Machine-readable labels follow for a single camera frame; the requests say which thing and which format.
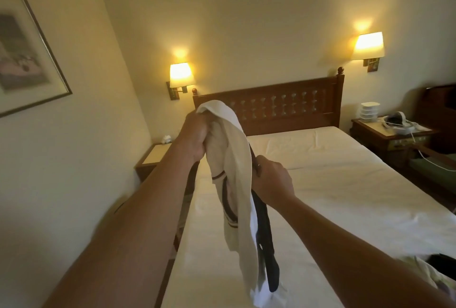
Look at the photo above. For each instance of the person's right hand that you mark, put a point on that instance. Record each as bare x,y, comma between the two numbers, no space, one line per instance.
272,181

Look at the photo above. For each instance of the glowing wall lamp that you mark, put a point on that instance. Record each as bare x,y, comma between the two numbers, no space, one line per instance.
368,46
181,76

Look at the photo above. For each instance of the white cups stack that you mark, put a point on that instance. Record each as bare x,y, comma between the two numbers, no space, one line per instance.
369,111

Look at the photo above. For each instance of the white bed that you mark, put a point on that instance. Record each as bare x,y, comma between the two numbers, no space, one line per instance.
356,197

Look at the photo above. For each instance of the person's right forearm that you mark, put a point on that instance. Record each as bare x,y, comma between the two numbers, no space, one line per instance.
363,261

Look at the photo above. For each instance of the wooden nightstand with phone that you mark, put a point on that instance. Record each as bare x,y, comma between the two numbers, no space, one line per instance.
388,144

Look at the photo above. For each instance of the person's left forearm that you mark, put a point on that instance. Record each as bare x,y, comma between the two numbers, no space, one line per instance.
128,247

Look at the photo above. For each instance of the wooden headboard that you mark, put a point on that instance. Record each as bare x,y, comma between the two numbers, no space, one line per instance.
285,104

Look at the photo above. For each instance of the wooden nightstand with remote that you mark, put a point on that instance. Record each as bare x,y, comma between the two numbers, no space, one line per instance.
153,158

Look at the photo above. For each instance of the green wooden armchair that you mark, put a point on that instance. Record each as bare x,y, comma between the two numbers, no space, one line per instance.
438,169

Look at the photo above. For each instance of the person's left hand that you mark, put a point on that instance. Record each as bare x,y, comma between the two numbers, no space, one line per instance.
192,137

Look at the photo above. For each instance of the white printed t-shirt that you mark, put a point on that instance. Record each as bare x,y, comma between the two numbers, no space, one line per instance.
420,272

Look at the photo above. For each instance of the framed wall picture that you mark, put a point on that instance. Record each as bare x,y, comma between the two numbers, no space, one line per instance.
25,54

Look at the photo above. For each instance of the white and black t-shirt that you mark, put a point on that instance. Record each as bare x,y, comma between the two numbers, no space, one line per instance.
231,169

